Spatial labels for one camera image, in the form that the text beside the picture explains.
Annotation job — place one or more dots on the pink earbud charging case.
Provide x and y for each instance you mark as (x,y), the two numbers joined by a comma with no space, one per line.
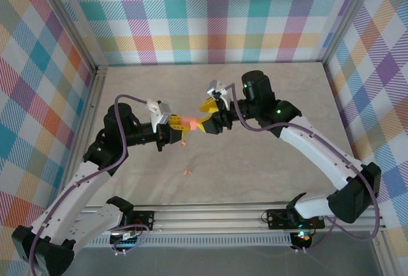
(188,121)

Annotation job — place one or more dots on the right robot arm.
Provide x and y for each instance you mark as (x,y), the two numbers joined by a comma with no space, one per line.
(312,148)

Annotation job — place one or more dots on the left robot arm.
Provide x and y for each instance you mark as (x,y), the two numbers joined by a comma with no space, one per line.
(73,193)

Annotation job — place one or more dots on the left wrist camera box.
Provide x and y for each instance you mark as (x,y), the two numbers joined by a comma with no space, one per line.
(161,113)

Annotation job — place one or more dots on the aluminium table side rail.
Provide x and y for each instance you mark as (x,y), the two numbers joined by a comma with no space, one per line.
(92,97)

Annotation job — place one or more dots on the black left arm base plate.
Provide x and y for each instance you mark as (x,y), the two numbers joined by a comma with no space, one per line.
(145,220)

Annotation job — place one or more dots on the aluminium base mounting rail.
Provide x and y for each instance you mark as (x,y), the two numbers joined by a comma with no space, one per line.
(207,217)

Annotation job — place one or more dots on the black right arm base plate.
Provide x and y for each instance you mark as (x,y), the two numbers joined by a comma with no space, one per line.
(277,218)

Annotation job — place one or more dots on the aluminium frame post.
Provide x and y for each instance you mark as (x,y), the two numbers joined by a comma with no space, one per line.
(68,22)
(349,18)

